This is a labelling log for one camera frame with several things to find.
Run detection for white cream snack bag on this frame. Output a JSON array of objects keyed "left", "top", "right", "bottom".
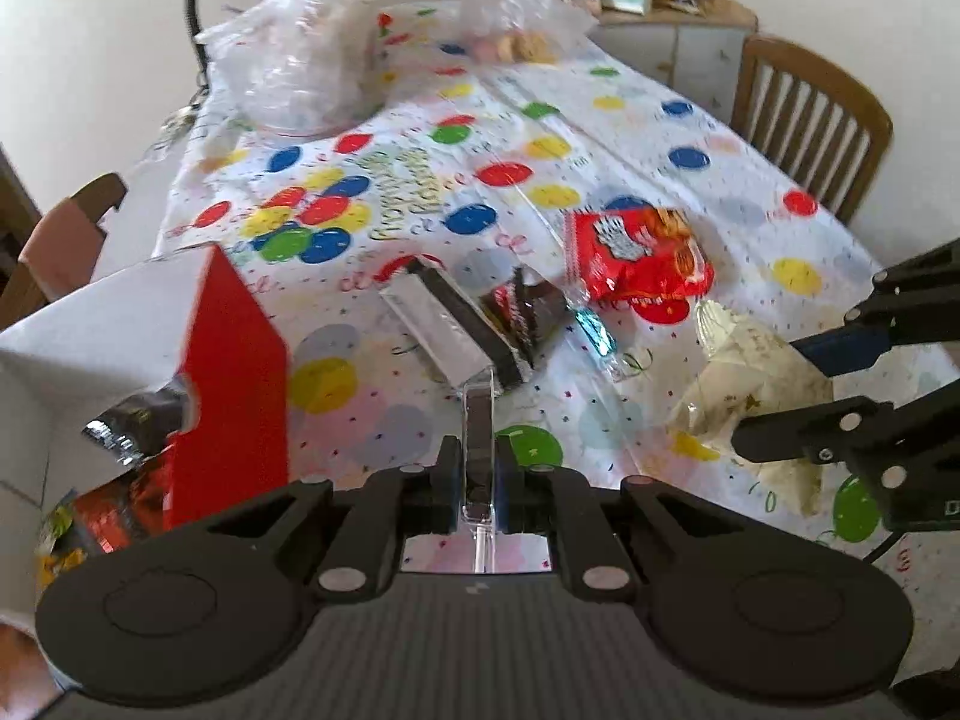
[{"left": 667, "top": 299, "right": 833, "bottom": 517}]

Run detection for silver foil snack pack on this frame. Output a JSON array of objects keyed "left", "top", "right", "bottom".
[{"left": 381, "top": 257, "right": 530, "bottom": 574}]

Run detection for teal candy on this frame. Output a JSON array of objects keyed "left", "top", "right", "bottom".
[{"left": 566, "top": 293, "right": 623, "bottom": 382}]

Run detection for brown chocolate candy bag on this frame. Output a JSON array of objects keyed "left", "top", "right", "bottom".
[{"left": 480, "top": 265, "right": 568, "bottom": 367}]

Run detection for red chip bag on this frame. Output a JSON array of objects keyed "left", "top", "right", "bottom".
[{"left": 565, "top": 206, "right": 715, "bottom": 302}]

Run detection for wooden chair right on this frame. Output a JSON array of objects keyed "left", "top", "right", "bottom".
[{"left": 731, "top": 34, "right": 893, "bottom": 224}]

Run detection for wooden chair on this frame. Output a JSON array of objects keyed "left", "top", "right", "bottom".
[
  {"left": 2, "top": 172, "right": 127, "bottom": 330},
  {"left": 731, "top": 34, "right": 893, "bottom": 224}
]

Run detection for birthday balloon tablecloth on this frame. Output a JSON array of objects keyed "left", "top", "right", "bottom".
[{"left": 156, "top": 0, "right": 958, "bottom": 676}]

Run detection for red and white cardboard box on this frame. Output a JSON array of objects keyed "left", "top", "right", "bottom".
[{"left": 2, "top": 244, "right": 290, "bottom": 616}]

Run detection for red brown snack bag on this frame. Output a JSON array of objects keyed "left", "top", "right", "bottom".
[{"left": 36, "top": 377, "right": 192, "bottom": 590}]

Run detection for white wooden sideboard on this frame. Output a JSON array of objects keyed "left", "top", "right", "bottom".
[{"left": 590, "top": 0, "right": 758, "bottom": 124}]

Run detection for wooden chair left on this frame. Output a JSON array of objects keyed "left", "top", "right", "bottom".
[{"left": 2, "top": 172, "right": 127, "bottom": 330}]

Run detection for large clear plastic bag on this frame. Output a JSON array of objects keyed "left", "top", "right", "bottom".
[{"left": 195, "top": 0, "right": 379, "bottom": 137}]

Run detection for plastic bag with cookies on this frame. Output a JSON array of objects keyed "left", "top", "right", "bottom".
[{"left": 457, "top": 0, "right": 599, "bottom": 65}]

